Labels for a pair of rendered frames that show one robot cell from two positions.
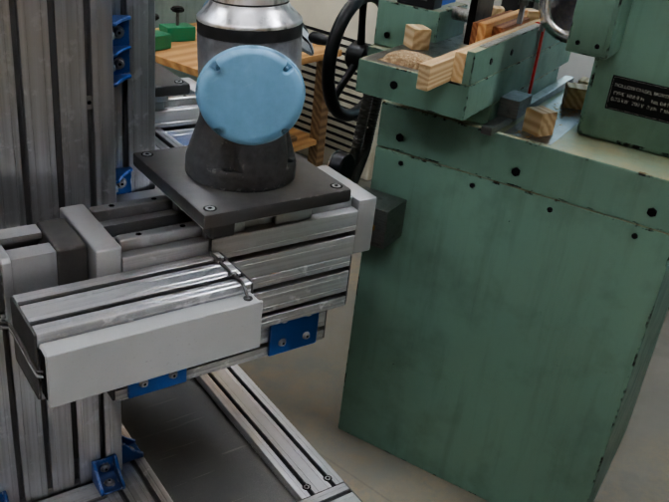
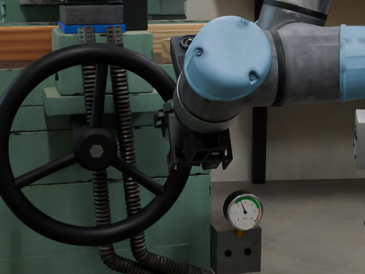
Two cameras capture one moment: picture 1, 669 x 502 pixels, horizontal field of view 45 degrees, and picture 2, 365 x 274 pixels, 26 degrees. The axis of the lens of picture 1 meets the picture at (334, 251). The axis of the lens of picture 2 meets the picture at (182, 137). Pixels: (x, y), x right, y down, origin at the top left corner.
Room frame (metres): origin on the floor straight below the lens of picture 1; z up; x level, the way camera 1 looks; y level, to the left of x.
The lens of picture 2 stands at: (2.41, 0.88, 1.06)
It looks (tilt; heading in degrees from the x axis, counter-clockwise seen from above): 12 degrees down; 228
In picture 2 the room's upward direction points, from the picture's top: straight up
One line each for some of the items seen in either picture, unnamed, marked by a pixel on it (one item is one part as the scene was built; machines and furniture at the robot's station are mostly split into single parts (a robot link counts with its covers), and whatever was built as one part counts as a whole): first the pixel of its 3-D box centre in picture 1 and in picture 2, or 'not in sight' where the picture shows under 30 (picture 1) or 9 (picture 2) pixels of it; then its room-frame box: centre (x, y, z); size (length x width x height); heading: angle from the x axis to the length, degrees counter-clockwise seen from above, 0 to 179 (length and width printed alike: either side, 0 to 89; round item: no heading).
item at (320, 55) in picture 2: not in sight; (314, 62); (1.77, 0.37, 0.96); 0.11 x 0.11 x 0.08; 57
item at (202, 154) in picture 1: (242, 135); not in sight; (1.03, 0.14, 0.87); 0.15 x 0.15 x 0.10
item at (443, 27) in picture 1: (420, 24); (100, 58); (1.68, -0.12, 0.91); 0.15 x 0.14 x 0.09; 152
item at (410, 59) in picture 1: (412, 57); not in sight; (1.41, -0.10, 0.91); 0.10 x 0.07 x 0.02; 62
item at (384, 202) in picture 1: (366, 215); (230, 240); (1.45, -0.06, 0.58); 0.12 x 0.08 x 0.08; 62
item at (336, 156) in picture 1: (341, 171); (241, 214); (1.49, 0.00, 0.65); 0.06 x 0.04 x 0.08; 152
